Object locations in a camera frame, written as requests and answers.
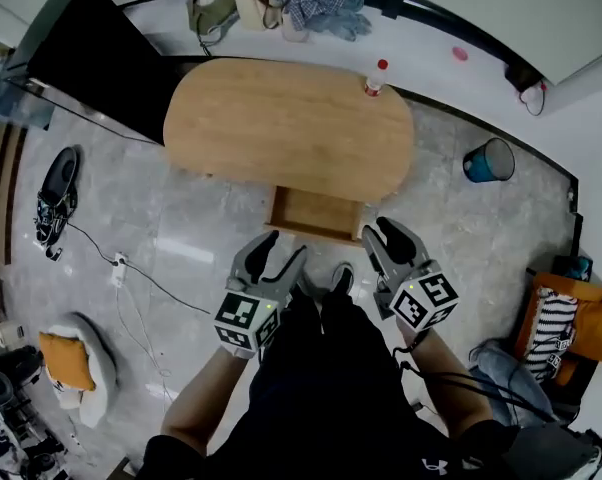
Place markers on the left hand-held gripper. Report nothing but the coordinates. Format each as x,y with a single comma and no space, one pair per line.
243,318

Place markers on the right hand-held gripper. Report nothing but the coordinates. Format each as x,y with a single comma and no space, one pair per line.
421,300

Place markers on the wooden plank strip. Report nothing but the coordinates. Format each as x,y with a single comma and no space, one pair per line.
316,213

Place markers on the person's right forearm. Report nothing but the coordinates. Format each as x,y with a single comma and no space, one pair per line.
451,383

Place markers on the person's left forearm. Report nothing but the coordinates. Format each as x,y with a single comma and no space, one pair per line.
201,403

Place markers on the wooden coffee table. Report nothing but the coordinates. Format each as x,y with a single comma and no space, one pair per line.
281,128

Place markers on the person's left shoe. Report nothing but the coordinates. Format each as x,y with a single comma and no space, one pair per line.
313,288

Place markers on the person's shoe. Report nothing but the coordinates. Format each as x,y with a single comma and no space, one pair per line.
313,288
342,278

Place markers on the person's right shoe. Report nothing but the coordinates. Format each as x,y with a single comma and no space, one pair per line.
342,278

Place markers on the black mesh trash bin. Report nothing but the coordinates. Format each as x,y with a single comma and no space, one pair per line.
488,163

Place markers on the person's dark clothed body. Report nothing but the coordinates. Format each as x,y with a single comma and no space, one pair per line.
331,393

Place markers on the white power strip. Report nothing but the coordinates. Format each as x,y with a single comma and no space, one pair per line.
119,269

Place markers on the red-capped plastic water bottle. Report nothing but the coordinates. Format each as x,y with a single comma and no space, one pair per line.
373,88

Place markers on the blue jeans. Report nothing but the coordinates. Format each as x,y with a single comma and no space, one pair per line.
506,373

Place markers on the white chair with orange cushion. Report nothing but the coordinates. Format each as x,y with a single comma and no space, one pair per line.
103,368

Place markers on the pink disc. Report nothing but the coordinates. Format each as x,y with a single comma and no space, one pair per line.
460,54

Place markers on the dark brown box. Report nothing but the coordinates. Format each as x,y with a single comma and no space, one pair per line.
521,75

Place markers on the orange armchair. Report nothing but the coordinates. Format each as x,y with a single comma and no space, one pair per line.
596,318

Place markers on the orange cushion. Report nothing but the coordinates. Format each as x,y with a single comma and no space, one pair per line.
66,360

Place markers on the white printed bag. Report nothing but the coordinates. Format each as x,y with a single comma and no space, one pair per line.
67,397

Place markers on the blue plaid shirt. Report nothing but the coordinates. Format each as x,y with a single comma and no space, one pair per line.
321,3

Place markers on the dark grey bag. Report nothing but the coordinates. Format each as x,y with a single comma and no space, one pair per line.
551,450

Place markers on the beige bag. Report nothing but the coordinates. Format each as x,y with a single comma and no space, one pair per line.
253,3

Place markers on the olive green bag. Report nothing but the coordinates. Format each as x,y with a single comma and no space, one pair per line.
213,8

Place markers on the black cabinet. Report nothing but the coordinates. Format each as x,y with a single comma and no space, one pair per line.
96,53

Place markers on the dark wooden slat panel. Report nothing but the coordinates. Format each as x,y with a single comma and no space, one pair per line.
3,193

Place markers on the clear plastic storage box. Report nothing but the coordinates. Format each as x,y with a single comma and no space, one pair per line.
11,103

